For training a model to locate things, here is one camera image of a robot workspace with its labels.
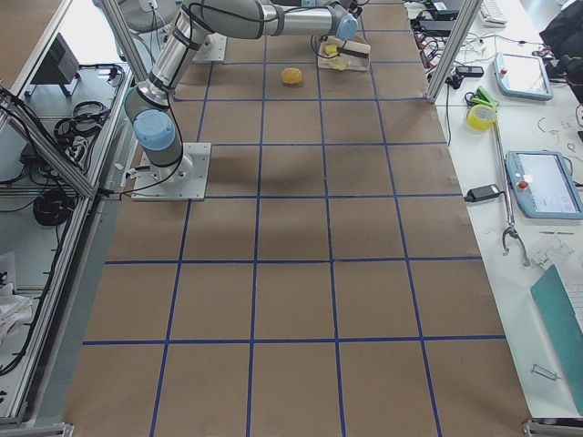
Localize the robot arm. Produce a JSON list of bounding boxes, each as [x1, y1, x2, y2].
[[125, 1, 358, 184]]

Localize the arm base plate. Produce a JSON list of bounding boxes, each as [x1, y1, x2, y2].
[[192, 34, 228, 64], [131, 142, 211, 201]]

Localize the metal reacher grabber stick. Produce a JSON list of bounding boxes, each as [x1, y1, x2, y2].
[[493, 121, 530, 268]]

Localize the aluminium frame post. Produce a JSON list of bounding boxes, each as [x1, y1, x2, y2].
[[425, 0, 481, 103]]

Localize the pale curved peel piece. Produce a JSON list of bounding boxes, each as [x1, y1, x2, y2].
[[322, 53, 350, 71]]

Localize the beige plastic dustpan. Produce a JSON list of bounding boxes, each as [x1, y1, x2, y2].
[[317, 36, 371, 71]]

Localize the blue teach pendant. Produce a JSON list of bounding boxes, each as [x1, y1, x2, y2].
[[506, 151, 582, 220], [494, 53, 554, 101]]

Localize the far blue teach pendant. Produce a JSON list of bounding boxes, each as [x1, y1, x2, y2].
[[494, 53, 554, 101]]

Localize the black electronics box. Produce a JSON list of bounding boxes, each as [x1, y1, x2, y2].
[[26, 33, 80, 97]]

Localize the near blue teach pendant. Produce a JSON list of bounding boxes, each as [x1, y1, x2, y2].
[[506, 151, 582, 220]]

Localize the yellow tape roll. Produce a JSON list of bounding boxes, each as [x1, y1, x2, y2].
[[466, 105, 497, 131]]

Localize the green clamp tool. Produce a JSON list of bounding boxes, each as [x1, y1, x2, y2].
[[469, 86, 499, 111]]

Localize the coiled black cables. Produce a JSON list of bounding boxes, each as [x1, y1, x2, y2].
[[32, 184, 74, 228]]

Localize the yellow green sponge piece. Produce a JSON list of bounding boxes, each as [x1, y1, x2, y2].
[[322, 44, 338, 56]]

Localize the white hand brush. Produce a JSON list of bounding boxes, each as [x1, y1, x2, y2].
[[339, 40, 371, 59]]

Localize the teal folder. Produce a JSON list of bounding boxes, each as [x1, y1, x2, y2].
[[530, 265, 582, 414]]

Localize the black power adapter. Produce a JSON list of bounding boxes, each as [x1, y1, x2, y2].
[[464, 184, 503, 203]]

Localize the yellow toy potato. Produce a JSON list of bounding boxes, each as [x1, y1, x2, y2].
[[280, 67, 303, 86]]

